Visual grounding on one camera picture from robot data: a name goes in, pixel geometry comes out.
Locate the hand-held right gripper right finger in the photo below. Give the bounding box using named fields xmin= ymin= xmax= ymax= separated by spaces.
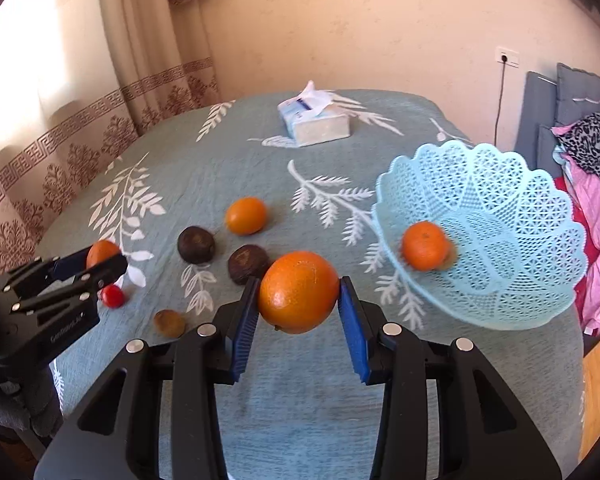
xmin=337 ymin=276 xmax=563 ymax=480

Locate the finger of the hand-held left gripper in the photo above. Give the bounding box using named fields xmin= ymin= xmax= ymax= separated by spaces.
xmin=10 ymin=254 xmax=129 ymax=313
xmin=0 ymin=255 xmax=93 ymax=298

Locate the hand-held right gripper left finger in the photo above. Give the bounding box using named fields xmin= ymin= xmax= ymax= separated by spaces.
xmin=32 ymin=276 xmax=261 ymax=480

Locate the small orange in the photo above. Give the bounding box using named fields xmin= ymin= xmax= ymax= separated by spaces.
xmin=86 ymin=240 xmax=122 ymax=271
xmin=401 ymin=221 xmax=455 ymax=272
xmin=225 ymin=197 xmax=269 ymax=236

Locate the small red tomato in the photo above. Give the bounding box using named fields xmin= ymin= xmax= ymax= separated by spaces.
xmin=101 ymin=284 xmax=126 ymax=309

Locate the large orange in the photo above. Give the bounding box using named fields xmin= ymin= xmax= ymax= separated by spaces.
xmin=258 ymin=251 xmax=341 ymax=335

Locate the dark brown round fruit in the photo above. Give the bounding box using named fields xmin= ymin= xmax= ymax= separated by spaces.
xmin=177 ymin=226 xmax=216 ymax=263
xmin=228 ymin=244 xmax=271 ymax=286

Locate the brown kiwi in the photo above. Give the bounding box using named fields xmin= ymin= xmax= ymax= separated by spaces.
xmin=153 ymin=310 xmax=187 ymax=339

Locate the light blue plastic basket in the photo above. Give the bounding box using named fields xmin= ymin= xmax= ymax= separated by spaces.
xmin=371 ymin=140 xmax=588 ymax=332

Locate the person's left forearm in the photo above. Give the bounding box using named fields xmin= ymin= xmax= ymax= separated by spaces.
xmin=0 ymin=380 xmax=63 ymax=456

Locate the teal leaf print tablecloth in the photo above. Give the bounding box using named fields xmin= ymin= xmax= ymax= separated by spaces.
xmin=32 ymin=89 xmax=588 ymax=480

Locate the white tissue pack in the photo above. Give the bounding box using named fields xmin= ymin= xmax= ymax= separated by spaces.
xmin=277 ymin=80 xmax=351 ymax=147

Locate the beige patterned curtain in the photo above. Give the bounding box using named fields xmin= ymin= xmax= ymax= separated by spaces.
xmin=0 ymin=0 xmax=221 ymax=281

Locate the grey cushion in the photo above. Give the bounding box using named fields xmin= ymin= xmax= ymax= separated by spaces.
xmin=554 ymin=62 xmax=600 ymax=126
xmin=517 ymin=71 xmax=560 ymax=171
xmin=537 ymin=125 xmax=566 ymax=178

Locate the leopard print cloth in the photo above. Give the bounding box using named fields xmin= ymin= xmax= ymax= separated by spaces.
xmin=562 ymin=109 xmax=600 ymax=201

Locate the black power cable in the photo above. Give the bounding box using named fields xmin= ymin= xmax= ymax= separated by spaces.
xmin=494 ymin=62 xmax=506 ymax=148

